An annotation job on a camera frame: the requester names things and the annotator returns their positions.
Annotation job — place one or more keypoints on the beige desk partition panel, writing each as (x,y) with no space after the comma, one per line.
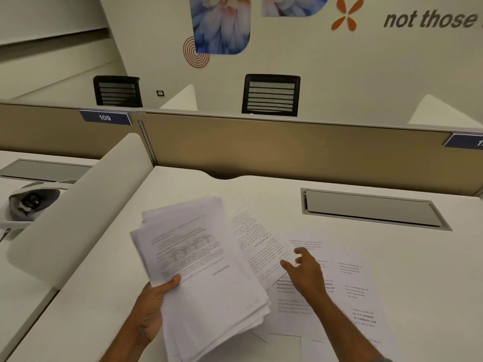
(45,133)
(302,154)

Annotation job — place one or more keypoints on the person's right thumb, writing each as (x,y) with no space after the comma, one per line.
(288,268)

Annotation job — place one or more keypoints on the person's left thumb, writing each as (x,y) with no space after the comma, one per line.
(168,286)

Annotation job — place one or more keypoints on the stack of white paper sheets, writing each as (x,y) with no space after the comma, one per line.
(211,282)

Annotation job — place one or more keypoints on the black mesh office chair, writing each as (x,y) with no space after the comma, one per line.
(117,91)
(270,94)

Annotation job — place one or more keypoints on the blue desk number plate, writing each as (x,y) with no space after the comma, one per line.
(105,117)
(466,142)

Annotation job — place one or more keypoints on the white curved side divider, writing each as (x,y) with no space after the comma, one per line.
(183,99)
(439,114)
(86,207)

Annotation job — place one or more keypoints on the white headset device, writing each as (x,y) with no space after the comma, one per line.
(30,203)

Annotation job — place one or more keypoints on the person's right forearm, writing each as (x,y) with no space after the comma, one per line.
(345,329)

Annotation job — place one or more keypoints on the person's right hand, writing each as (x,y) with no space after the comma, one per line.
(307,277)

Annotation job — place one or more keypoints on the wide two-column printed sheet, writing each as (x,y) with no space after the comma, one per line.
(351,297)

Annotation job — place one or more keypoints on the narrow printed paper sheet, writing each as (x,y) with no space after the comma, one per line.
(258,239)

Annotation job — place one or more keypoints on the person's left hand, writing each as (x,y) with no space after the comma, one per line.
(147,316)

